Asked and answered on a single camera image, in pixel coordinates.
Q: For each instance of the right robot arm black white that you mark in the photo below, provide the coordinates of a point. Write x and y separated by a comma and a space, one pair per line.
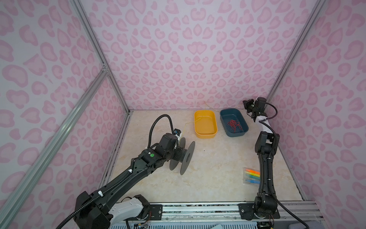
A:
265, 205

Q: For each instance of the aluminium corner frame post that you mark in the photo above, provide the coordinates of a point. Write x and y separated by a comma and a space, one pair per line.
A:
86, 24

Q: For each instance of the right aluminium corner post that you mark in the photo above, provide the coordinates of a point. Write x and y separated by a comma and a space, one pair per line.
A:
311, 21

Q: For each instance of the yellow plastic tray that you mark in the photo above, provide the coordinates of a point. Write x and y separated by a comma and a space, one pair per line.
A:
205, 124

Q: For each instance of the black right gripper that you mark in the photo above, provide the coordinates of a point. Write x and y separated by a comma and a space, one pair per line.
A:
248, 104

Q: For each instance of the pack of coloured markers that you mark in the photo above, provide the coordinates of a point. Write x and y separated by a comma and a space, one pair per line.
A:
251, 176

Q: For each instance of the dark grey cable spool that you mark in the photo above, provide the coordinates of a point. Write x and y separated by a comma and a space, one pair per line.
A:
187, 154

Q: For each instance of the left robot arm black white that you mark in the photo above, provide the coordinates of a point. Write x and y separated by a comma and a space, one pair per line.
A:
125, 177

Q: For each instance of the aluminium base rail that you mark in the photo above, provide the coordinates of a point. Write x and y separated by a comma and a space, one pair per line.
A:
138, 214

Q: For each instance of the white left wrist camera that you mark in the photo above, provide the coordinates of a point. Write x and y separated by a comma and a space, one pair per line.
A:
177, 133

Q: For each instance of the teal plastic tray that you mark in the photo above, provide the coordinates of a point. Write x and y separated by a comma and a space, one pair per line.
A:
233, 122

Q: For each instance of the diagonal aluminium frame bar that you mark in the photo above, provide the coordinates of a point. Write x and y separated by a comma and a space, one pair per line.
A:
17, 199

